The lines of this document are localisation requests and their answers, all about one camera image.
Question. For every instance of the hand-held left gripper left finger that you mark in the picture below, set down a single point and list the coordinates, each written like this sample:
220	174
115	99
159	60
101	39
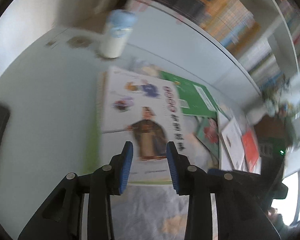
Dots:
126	167

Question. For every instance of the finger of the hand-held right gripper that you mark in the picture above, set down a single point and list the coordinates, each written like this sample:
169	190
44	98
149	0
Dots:
215	171

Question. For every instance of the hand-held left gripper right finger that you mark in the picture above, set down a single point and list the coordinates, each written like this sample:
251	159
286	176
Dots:
173	170

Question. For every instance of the orange book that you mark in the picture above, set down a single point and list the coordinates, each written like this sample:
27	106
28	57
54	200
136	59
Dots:
251	147

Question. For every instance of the white book with grey cloud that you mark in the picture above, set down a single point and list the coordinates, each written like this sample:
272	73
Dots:
231	140

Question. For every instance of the light green book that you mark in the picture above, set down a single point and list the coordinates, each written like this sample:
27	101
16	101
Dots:
93	150

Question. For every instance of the green book with girl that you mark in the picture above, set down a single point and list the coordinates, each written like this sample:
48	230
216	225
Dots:
210	132

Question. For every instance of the white storybook with robed figure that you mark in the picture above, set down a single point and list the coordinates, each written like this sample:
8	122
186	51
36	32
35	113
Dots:
140	105

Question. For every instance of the dark green book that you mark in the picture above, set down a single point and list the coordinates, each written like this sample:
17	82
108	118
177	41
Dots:
190	92

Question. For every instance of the row of white and blue books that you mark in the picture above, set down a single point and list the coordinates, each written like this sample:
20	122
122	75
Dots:
265	60

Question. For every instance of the row of mixed colourful books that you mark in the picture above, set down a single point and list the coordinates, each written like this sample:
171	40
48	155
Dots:
295	17

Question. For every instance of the row of black and yellow books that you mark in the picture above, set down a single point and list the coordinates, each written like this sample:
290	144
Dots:
215	12

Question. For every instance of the brown wooden cabinet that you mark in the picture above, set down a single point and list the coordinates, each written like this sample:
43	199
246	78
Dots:
270	127

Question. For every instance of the grey floral tablecloth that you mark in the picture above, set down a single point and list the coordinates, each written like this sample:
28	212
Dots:
145	212

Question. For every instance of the white bookshelf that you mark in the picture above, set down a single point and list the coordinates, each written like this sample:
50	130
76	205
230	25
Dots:
240	57

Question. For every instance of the white bottle with blue cap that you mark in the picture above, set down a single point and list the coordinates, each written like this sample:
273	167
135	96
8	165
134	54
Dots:
115	42

